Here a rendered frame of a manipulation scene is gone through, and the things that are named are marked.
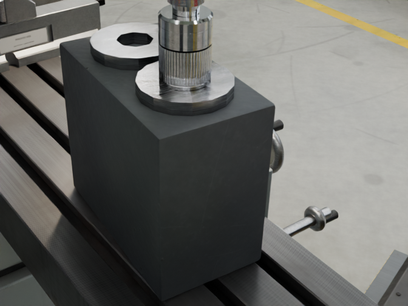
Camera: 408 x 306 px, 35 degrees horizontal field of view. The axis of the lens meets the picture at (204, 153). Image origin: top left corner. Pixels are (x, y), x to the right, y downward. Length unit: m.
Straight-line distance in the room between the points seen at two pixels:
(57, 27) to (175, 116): 0.59
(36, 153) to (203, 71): 0.36
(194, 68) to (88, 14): 0.60
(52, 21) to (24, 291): 0.43
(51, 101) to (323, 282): 0.50
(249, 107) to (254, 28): 3.19
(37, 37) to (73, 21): 0.07
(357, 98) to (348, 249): 1.08
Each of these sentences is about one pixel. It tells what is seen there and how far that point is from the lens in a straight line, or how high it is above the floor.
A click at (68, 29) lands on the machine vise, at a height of 1.00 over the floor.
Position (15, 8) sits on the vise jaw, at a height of 1.05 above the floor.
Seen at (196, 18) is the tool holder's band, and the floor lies 1.22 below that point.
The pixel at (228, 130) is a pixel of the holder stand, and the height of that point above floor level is 1.14.
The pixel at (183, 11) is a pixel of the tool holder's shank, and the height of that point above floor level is 1.23.
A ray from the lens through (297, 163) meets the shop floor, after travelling 2.58.
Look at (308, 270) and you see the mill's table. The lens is 0.69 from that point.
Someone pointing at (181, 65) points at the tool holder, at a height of 1.18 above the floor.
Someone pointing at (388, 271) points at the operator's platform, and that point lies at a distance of 1.56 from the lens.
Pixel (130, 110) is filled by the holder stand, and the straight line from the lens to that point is 0.57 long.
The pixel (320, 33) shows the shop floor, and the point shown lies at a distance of 3.76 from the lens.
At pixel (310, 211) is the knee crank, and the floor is 0.56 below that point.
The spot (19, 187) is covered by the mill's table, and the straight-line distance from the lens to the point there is 0.81.
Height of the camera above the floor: 1.43
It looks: 33 degrees down
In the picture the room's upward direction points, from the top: 2 degrees clockwise
